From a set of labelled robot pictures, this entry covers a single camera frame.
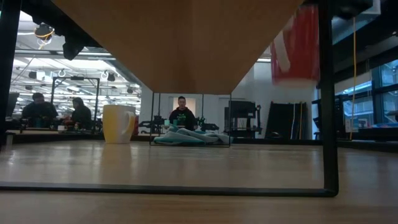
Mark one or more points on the pale yellow mug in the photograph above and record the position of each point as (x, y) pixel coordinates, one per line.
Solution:
(116, 124)

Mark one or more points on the black background robot arm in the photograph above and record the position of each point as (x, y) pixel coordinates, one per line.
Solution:
(155, 124)
(205, 126)

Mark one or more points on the light blue teal-edged cloth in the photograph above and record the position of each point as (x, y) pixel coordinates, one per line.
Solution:
(186, 137)

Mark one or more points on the red background object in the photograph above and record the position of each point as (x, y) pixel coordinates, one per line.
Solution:
(136, 124)

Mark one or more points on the black background rig frame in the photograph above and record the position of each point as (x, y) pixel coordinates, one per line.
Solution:
(74, 78)

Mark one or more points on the person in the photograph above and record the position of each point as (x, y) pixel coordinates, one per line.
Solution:
(38, 110)
(81, 115)
(183, 116)

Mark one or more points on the ceiling tube light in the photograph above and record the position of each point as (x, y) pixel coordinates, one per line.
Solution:
(263, 60)

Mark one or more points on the black leaning panel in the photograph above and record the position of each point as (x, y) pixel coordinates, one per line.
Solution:
(283, 119)

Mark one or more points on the white paper sign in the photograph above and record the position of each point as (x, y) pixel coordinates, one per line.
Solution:
(351, 126)

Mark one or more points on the black equipment cart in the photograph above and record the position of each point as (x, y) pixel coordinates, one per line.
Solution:
(242, 115)

